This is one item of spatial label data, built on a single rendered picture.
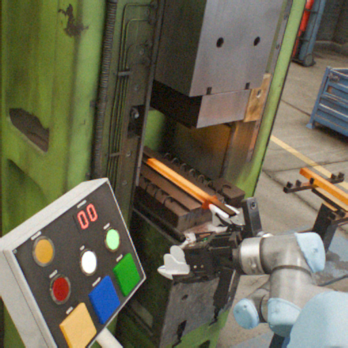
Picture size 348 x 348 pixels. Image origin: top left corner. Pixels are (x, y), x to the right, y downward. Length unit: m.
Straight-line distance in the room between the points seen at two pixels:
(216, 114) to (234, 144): 0.40
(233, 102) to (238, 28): 0.22
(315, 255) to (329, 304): 0.42
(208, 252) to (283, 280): 0.17
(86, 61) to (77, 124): 0.16
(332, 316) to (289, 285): 0.40
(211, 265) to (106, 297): 0.25
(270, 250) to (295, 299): 0.11
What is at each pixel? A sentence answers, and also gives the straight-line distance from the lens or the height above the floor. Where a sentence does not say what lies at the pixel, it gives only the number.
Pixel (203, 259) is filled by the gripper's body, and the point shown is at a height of 1.16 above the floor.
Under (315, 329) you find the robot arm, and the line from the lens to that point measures 0.48.
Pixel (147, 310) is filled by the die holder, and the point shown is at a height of 0.54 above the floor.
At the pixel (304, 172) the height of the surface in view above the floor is 1.01.
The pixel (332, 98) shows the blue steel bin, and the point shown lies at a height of 0.42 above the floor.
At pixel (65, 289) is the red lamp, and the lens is 0.96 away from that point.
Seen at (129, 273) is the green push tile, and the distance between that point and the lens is 1.12.
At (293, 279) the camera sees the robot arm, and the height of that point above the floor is 1.23.
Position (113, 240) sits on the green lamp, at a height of 1.09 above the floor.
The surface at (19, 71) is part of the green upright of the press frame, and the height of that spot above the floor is 1.29.
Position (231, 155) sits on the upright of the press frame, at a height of 1.05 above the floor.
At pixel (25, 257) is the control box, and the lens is 0.90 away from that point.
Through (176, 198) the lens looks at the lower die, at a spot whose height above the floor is 0.99.
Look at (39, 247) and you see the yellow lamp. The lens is 0.92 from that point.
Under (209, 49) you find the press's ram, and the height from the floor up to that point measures 1.49.
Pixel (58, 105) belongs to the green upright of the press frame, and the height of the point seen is 1.30.
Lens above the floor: 1.74
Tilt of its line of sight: 28 degrees down
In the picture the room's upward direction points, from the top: 10 degrees clockwise
